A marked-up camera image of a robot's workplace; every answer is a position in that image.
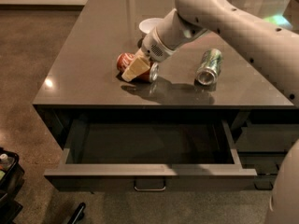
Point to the open top drawer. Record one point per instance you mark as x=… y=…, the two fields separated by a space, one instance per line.
x=111 y=156

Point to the red coke can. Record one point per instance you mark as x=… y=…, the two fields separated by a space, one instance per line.
x=148 y=76

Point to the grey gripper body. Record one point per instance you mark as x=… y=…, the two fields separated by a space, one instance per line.
x=154 y=48

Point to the black cart with items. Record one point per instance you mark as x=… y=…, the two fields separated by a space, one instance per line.
x=11 y=180

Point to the lower right drawer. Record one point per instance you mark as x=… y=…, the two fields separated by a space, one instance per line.
x=266 y=165

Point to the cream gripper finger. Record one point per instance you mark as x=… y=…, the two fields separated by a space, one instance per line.
x=134 y=68

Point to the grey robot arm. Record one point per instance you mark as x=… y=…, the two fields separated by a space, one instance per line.
x=271 y=50

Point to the black object on floor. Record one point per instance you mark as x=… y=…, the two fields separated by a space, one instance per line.
x=78 y=214

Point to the drawer handle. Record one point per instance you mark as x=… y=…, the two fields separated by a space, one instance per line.
x=149 y=185

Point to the grey cabinet counter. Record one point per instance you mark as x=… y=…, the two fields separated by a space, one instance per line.
x=152 y=95

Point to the white bowl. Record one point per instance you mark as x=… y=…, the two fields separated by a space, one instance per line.
x=147 y=25

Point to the green soda can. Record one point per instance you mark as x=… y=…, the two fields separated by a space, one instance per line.
x=210 y=67

